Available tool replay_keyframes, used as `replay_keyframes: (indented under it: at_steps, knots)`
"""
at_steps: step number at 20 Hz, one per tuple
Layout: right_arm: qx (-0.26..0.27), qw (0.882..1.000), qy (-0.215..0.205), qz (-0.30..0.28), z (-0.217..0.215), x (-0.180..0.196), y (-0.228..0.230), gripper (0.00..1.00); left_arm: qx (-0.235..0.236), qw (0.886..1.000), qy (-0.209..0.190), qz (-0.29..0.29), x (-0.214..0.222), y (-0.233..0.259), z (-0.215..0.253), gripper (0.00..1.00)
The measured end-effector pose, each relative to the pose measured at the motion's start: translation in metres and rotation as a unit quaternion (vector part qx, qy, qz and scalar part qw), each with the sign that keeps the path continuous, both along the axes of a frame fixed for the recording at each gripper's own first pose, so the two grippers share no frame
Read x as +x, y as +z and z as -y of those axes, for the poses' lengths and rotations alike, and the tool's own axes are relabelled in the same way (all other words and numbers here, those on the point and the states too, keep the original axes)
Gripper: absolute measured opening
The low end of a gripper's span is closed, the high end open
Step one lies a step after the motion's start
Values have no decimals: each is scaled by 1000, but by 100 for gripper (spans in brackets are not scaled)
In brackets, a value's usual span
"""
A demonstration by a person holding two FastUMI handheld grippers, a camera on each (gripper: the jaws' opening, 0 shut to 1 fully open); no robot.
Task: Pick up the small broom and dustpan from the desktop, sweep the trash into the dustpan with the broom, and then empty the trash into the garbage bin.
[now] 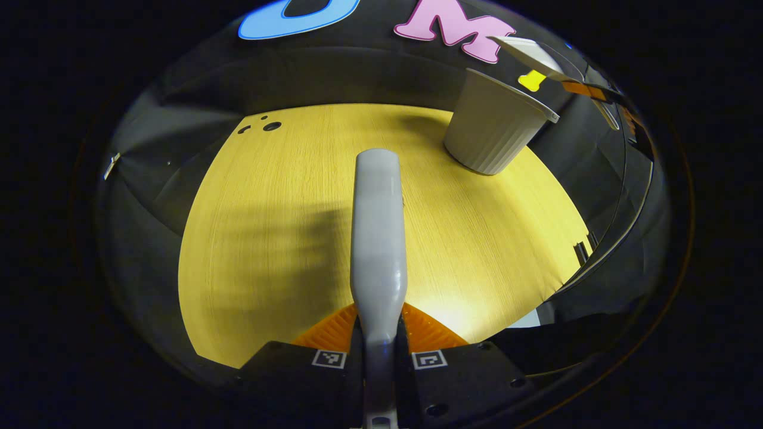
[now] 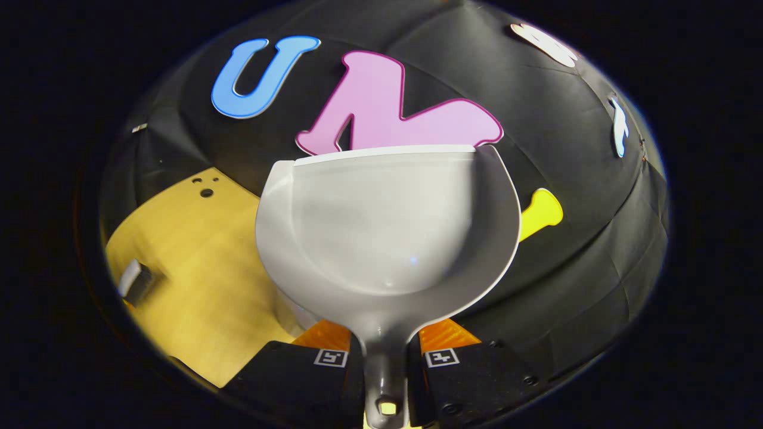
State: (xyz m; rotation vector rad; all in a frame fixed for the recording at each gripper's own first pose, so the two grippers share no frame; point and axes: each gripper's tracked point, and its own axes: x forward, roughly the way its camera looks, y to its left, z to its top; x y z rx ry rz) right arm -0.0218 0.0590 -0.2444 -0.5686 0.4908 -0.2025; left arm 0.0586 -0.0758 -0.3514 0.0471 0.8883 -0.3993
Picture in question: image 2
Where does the grey plastic dustpan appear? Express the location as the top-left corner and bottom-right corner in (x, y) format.
(255, 144), (522, 429)

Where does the white ribbed garbage bin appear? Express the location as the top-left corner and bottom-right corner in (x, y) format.
(275, 291), (325, 338)

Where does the yellow wooden desktop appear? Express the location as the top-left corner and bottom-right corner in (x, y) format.
(106, 167), (312, 389)

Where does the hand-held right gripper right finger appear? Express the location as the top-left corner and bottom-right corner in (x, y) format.
(417, 318), (541, 427)

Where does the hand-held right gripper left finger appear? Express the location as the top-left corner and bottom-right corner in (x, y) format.
(222, 319), (366, 427)

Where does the black backdrop cloth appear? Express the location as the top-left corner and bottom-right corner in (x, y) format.
(98, 0), (669, 382)

